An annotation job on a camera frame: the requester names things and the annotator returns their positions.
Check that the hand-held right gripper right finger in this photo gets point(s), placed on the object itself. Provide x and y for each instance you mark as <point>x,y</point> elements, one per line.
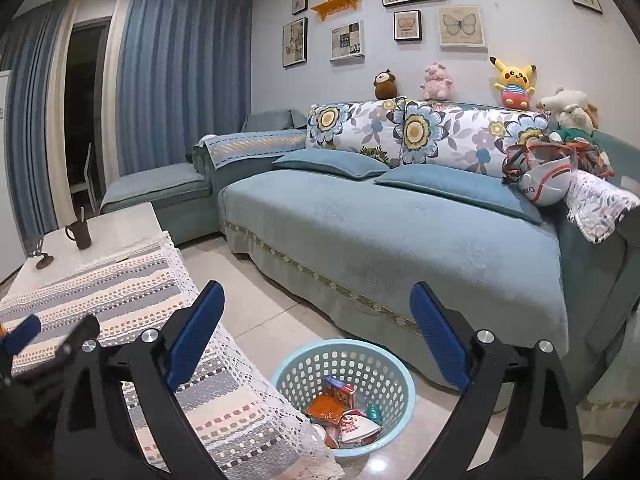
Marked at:
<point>440,340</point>

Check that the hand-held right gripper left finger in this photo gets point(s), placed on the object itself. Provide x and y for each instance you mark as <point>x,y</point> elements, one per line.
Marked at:
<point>197,330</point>

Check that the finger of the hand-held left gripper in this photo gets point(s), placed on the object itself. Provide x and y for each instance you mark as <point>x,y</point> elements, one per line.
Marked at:
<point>22,335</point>
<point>80,335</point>

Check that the teal capped item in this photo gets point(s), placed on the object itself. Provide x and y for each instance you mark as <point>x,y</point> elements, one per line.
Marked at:
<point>375,412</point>

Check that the light blue plastic basket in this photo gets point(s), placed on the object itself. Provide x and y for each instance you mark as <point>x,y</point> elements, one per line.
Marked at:
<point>300,370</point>

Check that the orange snack packet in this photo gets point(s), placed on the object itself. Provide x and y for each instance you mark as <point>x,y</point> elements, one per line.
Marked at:
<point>325,406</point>

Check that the white cup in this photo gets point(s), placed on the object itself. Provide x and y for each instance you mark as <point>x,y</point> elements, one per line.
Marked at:
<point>320,432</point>

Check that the striped lace tablecloth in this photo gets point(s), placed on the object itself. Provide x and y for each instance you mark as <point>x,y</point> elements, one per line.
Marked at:
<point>125,285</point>

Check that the small dark ornament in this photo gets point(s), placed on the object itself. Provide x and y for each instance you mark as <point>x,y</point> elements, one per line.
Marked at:
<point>42,261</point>

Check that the dark mug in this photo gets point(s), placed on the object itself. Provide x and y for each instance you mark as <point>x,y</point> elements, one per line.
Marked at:
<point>81,235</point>

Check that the white coffee table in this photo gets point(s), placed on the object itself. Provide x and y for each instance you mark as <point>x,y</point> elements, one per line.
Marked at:
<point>100,230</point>

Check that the teal sofa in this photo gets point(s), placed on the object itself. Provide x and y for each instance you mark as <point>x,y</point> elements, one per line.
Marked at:
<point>375,240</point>

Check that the large blue pillow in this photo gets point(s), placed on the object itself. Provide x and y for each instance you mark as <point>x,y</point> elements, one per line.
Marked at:
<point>460,192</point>

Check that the striped armrest cloth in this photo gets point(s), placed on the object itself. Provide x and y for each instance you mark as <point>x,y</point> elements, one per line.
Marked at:
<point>250,147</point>

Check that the white helmet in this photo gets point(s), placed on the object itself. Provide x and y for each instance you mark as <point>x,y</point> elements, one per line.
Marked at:
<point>547,182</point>

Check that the blue curtain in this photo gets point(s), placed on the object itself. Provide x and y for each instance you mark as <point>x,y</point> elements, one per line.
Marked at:
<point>185,80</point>
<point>32,135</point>

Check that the floral back cushion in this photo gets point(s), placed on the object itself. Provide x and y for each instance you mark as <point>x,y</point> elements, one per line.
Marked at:
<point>460,135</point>
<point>350,130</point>

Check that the floral quilted cloth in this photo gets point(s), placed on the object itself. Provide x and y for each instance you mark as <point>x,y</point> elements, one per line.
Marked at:
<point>597,205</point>

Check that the small blue pillow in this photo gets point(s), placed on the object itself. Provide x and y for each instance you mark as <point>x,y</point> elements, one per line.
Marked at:
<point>330,162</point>

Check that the white cabinet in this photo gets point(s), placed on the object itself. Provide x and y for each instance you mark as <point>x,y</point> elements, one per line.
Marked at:
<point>4,95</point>

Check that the pink pig plush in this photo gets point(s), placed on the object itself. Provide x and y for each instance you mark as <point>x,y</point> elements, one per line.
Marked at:
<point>437,82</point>

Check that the brown monkey plush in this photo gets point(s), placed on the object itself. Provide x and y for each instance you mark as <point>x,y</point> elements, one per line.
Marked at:
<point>385,86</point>

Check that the yellow plush toy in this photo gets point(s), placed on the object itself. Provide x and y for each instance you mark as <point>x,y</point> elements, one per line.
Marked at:
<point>514,85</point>

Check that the white sheep plush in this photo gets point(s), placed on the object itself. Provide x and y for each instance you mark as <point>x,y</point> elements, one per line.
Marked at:
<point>567,105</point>

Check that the butterfly picture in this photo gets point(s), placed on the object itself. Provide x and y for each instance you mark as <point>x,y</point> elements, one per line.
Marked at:
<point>462,27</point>

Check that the tall dark picture frame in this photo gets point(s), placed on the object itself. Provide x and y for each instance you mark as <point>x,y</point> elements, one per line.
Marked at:
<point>295,42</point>

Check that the white picture frame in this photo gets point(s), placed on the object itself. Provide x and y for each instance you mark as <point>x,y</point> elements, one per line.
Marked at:
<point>346,41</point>

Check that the small crown picture frame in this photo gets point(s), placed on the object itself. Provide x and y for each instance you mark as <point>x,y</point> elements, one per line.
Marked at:
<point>407,25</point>

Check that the small dark picture frame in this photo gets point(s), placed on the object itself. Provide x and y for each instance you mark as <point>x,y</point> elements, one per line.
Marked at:
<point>299,3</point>

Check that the yellow wall shelf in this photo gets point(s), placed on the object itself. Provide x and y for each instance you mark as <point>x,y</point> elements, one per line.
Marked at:
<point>335,5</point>

